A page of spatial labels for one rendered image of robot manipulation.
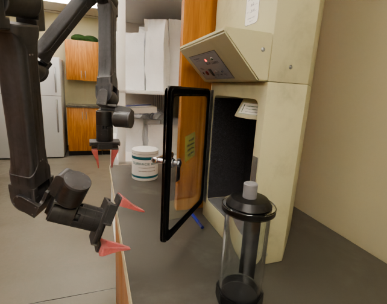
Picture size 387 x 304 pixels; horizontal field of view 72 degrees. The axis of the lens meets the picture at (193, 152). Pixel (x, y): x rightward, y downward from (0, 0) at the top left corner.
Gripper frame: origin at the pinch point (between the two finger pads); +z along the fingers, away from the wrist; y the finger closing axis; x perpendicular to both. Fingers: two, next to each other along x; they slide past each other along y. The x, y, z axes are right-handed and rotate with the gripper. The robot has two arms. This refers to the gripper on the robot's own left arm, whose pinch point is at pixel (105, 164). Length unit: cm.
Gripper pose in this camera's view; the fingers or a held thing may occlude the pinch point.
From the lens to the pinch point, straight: 102.5
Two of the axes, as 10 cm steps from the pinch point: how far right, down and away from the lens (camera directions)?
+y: 9.4, -0.2, 3.5
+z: -0.6, 9.7, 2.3
